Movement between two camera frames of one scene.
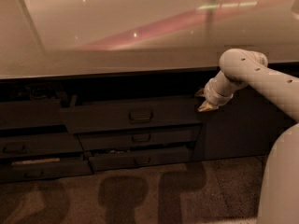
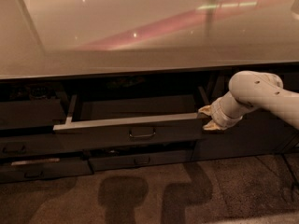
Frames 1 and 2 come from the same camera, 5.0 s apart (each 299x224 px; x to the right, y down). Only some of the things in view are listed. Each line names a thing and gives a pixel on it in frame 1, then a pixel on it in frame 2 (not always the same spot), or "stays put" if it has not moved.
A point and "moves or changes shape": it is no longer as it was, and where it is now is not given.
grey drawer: (90, 113) moves or changes shape
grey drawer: (27, 170) stays put
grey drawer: (141, 161) stays put
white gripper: (212, 94) → (221, 115)
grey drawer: (30, 113) stays put
